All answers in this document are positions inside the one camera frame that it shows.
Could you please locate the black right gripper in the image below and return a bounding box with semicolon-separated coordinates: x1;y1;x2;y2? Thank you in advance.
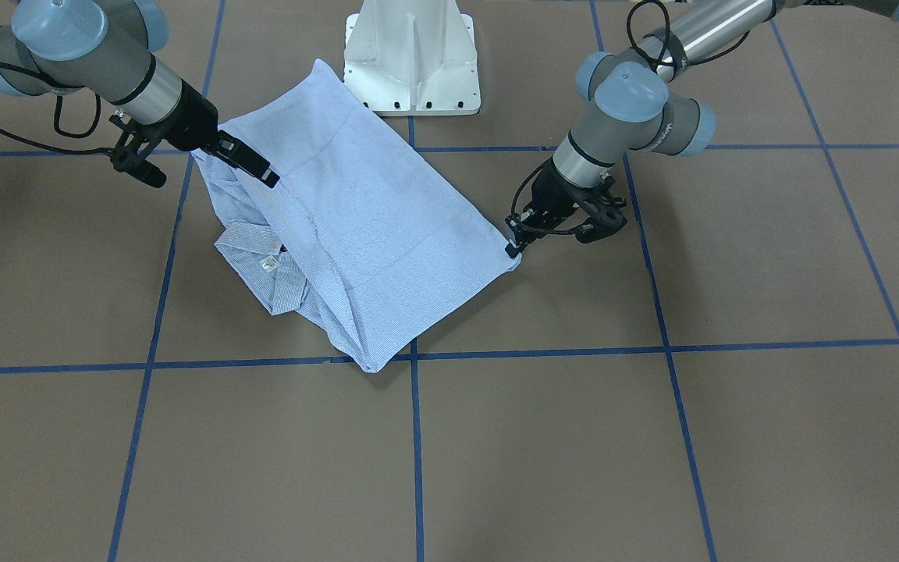
161;82;279;189

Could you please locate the white pedestal column with base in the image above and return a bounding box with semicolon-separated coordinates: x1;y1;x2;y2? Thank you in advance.
343;1;482;116

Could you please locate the light blue striped shirt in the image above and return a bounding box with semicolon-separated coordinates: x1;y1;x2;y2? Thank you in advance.
194;60;521;373

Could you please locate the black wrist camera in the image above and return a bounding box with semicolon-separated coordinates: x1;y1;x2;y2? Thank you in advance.
572;176;627;244
109;114;167;189

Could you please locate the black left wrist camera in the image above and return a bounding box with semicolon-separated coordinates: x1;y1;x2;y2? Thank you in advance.
572;176;627;244

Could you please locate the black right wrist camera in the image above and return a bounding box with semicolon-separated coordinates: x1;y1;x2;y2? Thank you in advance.
109;114;167;189

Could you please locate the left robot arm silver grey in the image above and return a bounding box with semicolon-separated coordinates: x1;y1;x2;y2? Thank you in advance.
504;1;797;258

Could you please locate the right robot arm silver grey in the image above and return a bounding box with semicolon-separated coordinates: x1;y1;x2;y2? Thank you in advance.
0;1;279;187

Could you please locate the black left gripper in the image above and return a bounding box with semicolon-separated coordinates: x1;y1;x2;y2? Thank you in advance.
504;160;599;259

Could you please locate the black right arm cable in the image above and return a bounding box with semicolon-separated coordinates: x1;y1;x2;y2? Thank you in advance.
0;56;119;157

